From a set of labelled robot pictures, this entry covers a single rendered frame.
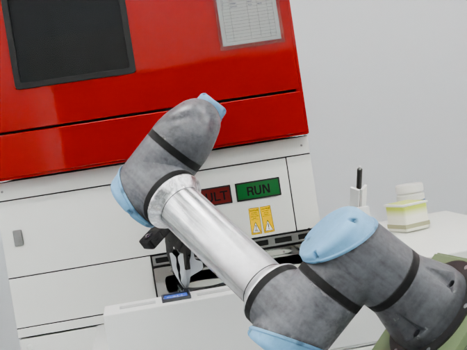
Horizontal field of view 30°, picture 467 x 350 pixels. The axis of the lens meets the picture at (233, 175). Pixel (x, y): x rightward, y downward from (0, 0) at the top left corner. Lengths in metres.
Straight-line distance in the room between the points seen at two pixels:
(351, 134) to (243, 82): 1.68
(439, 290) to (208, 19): 1.10
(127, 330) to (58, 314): 0.66
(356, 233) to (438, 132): 2.67
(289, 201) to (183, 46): 0.49
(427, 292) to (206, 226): 0.38
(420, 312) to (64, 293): 1.16
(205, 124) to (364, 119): 2.32
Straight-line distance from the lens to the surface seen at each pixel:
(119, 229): 2.26
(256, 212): 2.28
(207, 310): 1.66
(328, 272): 1.33
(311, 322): 1.33
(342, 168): 3.84
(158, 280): 2.26
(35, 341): 2.32
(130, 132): 2.20
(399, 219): 2.08
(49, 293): 2.29
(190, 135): 1.57
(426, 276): 1.38
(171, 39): 2.21
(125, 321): 1.65
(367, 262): 1.33
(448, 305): 1.38
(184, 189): 1.54
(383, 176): 3.89
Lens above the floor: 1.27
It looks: 3 degrees down
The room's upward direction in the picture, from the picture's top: 9 degrees counter-clockwise
